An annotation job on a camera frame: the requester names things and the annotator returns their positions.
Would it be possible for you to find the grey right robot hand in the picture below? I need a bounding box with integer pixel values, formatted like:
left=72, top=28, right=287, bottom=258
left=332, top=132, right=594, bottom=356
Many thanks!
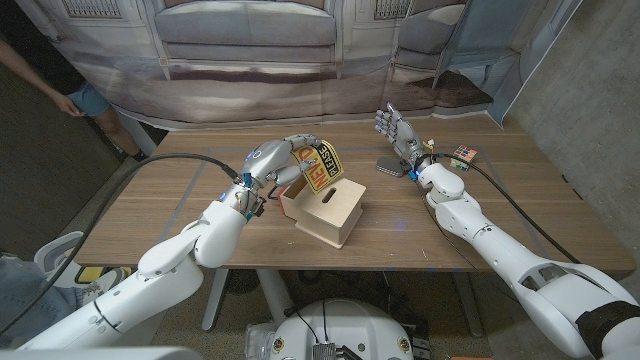
left=374, top=102, right=434, bottom=176

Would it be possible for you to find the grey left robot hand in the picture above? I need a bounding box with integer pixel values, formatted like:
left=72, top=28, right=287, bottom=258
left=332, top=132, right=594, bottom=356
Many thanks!
left=241, top=133, right=324, bottom=194

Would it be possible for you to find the yellow new driver bumper sticker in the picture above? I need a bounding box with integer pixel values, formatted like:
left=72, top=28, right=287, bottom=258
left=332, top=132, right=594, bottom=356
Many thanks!
left=291, top=139, right=345, bottom=196

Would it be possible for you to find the wooden drawer with red front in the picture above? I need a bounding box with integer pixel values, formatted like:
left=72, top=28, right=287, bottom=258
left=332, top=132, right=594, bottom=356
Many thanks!
left=267, top=177, right=314, bottom=217

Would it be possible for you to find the Rubik's cube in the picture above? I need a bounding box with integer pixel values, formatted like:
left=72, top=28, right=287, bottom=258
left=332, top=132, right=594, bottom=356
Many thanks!
left=449, top=144, right=478, bottom=172

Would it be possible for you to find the grey metal tin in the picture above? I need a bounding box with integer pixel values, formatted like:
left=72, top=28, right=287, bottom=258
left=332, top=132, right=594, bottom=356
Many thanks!
left=375, top=156, right=407, bottom=178

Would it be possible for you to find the wooden box with slot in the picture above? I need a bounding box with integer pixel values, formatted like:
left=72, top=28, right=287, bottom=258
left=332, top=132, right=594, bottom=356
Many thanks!
left=289, top=177, right=367, bottom=250

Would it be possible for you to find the printed sofa room backdrop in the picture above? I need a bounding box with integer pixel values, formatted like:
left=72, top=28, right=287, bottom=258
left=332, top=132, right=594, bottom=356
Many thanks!
left=12, top=0, right=584, bottom=131

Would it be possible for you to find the black round floor object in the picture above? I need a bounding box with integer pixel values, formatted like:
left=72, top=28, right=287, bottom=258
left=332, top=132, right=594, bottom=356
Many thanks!
left=225, top=269, right=261, bottom=295

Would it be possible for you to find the white thick table leg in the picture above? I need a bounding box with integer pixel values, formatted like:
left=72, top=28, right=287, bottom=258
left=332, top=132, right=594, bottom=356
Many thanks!
left=255, top=268, right=296, bottom=326

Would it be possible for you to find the white slanted table leg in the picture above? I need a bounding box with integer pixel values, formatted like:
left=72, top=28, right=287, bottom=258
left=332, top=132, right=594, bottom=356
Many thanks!
left=201, top=268, right=230, bottom=333

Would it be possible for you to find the grey table leg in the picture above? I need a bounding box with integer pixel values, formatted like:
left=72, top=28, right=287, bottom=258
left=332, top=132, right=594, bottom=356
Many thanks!
left=452, top=272, right=485, bottom=339

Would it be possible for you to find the clear plastic container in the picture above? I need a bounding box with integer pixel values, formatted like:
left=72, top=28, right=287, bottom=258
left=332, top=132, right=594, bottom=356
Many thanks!
left=244, top=322, right=279, bottom=360

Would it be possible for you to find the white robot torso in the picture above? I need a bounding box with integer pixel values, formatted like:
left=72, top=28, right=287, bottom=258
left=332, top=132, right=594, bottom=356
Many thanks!
left=269, top=298, right=415, bottom=360

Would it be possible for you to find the person in blue shorts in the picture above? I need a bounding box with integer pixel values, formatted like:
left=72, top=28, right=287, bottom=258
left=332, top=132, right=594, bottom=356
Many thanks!
left=0, top=0, right=149, bottom=162

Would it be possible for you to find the yellow flat object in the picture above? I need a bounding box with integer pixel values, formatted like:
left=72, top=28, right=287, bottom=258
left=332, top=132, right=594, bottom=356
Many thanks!
left=74, top=266, right=134, bottom=285

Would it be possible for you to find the white office chair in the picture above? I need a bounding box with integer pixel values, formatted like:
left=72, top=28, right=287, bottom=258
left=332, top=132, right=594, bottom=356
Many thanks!
left=33, top=230, right=134, bottom=291

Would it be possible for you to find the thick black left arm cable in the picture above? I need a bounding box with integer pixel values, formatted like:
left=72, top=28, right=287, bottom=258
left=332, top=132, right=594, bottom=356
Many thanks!
left=0, top=152, right=244, bottom=336

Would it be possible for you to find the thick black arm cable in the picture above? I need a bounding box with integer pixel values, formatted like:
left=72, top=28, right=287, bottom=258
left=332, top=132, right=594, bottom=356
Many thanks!
left=432, top=152, right=584, bottom=265
left=0, top=152, right=244, bottom=336

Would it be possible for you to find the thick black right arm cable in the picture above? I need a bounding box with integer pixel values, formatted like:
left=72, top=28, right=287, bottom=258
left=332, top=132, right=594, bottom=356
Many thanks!
left=432, top=152, right=584, bottom=265

